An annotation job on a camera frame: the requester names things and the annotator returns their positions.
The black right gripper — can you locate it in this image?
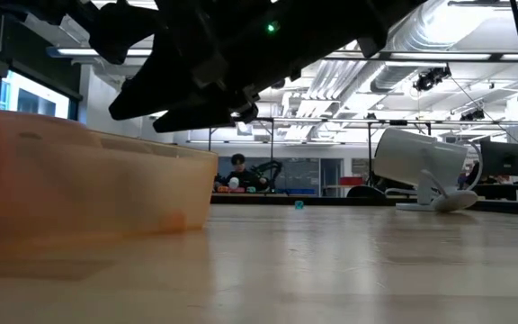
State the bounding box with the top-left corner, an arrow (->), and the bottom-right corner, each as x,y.
108,0 -> 264,134

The orange plastic tray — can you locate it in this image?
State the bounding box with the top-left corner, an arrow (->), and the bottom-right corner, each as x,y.
0,109 -> 219,248

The seated person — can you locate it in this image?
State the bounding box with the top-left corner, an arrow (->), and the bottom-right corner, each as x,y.
216,153 -> 260,194

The black framed table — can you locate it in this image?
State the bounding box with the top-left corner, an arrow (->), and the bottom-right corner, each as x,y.
207,115 -> 276,194
276,118 -> 518,194

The window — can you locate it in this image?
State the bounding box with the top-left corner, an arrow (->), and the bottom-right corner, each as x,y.
0,67 -> 80,122

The black curved clamp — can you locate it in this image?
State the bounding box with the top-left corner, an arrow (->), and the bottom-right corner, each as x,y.
346,184 -> 386,199

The black spotlight cluster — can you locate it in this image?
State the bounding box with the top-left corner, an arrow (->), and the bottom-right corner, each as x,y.
413,65 -> 452,93

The black ceiling spotlight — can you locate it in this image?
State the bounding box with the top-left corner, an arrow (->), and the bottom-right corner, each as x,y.
460,109 -> 486,122

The black computer monitor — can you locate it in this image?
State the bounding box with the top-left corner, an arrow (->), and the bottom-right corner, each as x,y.
480,139 -> 518,177

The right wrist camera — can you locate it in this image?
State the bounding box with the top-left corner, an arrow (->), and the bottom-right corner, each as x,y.
88,3 -> 160,66

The black aluminium table frame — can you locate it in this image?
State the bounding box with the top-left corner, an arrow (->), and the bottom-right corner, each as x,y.
209,192 -> 518,218

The white camera on stand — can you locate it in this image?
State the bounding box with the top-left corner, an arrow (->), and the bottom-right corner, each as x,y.
373,127 -> 484,214

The silver ventilation duct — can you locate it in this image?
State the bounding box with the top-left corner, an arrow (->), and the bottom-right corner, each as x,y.
326,0 -> 505,95

